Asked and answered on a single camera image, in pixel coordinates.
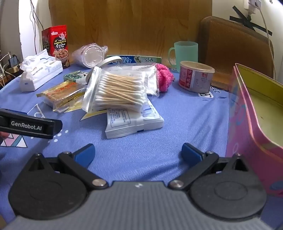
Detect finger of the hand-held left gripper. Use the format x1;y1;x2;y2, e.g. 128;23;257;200
0;108;63;139

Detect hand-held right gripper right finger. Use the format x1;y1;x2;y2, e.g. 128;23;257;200
168;143;251;190

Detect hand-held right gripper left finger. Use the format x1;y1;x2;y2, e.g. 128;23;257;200
22;143;109;190

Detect yellow snack packet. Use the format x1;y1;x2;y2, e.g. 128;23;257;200
36;80;87;112

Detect white wipes packet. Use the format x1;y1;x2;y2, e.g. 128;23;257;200
104;99;164;139

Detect pink tin box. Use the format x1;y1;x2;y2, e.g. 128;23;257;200
226;63;283;197

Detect green birdcage print tissue pack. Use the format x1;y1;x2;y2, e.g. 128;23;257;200
63;70;89;83

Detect bag of cotton swabs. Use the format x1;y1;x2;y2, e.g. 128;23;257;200
82;66;148;113

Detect pink knitted scrunchie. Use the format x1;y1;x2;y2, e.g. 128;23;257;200
155;63;174;93

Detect clear zip bag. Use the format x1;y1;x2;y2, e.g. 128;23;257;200
124;63;160;97

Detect blue printed cloth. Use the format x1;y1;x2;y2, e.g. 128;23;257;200
0;64;283;224

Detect white tissue pack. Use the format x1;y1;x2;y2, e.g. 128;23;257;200
19;49;63;92

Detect white power strip with plugs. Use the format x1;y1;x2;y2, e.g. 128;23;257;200
0;52;22;87

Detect red label tin can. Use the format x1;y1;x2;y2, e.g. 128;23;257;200
179;61;215;94

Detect red snack box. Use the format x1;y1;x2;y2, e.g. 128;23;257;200
42;25;71;69

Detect wrapped clear plastic cups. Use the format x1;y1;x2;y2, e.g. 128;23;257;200
72;43;109;68

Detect green plastic mug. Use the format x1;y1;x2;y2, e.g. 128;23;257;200
168;41;198;72

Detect blue green toothpaste box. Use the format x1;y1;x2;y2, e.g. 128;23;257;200
107;55;162;66

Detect brown chair back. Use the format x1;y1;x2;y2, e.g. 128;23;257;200
198;16;276;91

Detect wooden headboard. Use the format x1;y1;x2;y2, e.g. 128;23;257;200
48;0;213;59

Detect black tape strips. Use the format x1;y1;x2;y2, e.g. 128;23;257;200
229;5;273;36

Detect black wall cables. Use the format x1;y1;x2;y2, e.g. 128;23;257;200
29;0;45;48

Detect white charging cable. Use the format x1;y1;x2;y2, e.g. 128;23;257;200
258;4;277;80

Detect white wall charger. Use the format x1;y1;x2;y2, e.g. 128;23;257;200
243;0;262;16

